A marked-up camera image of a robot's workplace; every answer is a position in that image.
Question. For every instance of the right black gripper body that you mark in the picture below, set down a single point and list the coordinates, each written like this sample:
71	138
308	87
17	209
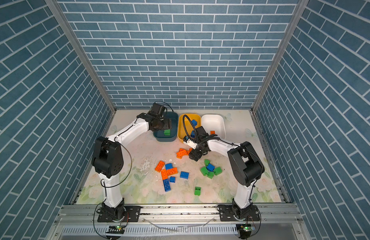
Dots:
198	151

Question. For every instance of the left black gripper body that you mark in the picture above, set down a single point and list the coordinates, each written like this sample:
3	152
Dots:
162	124

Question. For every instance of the dark teal plastic bin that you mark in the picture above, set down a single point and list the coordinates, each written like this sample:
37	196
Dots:
171	134

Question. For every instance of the white plastic bin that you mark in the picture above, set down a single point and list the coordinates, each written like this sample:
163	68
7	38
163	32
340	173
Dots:
214	123

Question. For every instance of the yellow plastic bin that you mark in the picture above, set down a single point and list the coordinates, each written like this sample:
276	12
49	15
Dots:
186	125

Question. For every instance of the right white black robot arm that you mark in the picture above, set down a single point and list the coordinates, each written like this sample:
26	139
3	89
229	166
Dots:
246	166

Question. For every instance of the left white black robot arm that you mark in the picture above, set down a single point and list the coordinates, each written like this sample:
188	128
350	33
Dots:
108	159

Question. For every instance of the long blue lego brick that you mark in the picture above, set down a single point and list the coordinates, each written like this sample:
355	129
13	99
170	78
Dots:
167	186

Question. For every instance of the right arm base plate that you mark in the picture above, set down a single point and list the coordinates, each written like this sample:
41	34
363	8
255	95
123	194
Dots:
230	213

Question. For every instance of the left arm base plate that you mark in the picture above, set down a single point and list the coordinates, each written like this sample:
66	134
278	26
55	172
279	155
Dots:
121	214

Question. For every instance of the aluminium front rail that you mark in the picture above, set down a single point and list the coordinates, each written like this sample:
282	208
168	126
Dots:
201	213

